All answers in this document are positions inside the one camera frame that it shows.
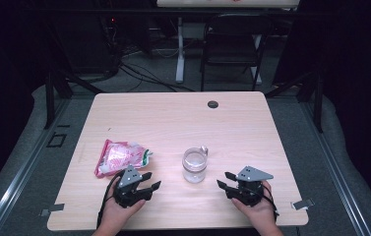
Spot person's right hand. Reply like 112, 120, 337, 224
231, 181, 278, 230

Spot white background table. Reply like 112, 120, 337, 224
156, 0, 300, 86

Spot dark curtain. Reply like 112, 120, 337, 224
0, 0, 48, 205
287, 0, 371, 210

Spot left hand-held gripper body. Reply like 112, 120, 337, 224
112, 164, 154, 209

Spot person's left hand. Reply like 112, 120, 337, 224
99, 182, 147, 229

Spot aluminium floor rail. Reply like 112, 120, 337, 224
0, 97, 71, 236
299, 97, 371, 236

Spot clear jar with hinged lid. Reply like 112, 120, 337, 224
181, 146, 210, 184

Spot black metal stand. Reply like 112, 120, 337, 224
43, 70, 105, 130
265, 70, 325, 134

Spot red and white plastic bag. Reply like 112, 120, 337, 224
93, 139, 154, 179

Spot grey tape piece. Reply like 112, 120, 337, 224
291, 199, 315, 210
39, 204, 65, 217

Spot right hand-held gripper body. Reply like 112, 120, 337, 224
224, 165, 275, 207

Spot black floor cable bundle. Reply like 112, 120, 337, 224
119, 62, 196, 93

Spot black folding chair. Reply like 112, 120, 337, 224
200, 13, 275, 92

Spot dark equipment with red light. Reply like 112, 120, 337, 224
97, 13, 123, 78

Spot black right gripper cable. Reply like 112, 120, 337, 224
238, 183, 280, 224

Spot black tape square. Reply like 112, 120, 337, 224
45, 132, 67, 148

